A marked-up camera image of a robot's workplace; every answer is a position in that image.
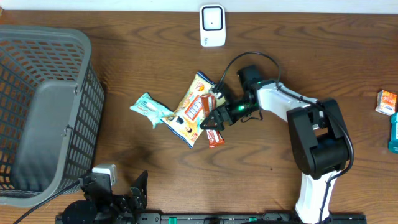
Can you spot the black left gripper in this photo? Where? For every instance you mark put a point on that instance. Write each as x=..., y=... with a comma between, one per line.
x=124, y=206

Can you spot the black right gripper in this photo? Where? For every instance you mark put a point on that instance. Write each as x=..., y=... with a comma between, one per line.
x=215, y=118

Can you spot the red chocolate bar wrapper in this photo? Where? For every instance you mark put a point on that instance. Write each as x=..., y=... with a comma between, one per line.
x=214, y=136

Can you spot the light green tissue pack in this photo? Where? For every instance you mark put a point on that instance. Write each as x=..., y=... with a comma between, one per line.
x=150, y=108

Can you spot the small orange snack box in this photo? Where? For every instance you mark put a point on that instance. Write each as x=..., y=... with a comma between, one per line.
x=386, y=102

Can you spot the teal mouthwash bottle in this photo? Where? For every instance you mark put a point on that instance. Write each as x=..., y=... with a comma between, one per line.
x=393, y=146

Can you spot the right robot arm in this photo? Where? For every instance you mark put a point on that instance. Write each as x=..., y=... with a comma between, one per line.
x=320, y=142

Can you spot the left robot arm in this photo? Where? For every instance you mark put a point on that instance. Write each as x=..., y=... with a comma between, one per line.
x=84, y=207

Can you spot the white barcode scanner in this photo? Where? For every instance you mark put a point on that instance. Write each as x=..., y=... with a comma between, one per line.
x=212, y=25

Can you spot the grey plastic shopping basket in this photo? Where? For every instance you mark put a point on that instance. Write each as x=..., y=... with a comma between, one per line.
x=51, y=106

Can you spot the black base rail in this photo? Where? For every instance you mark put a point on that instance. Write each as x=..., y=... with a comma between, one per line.
x=156, y=218

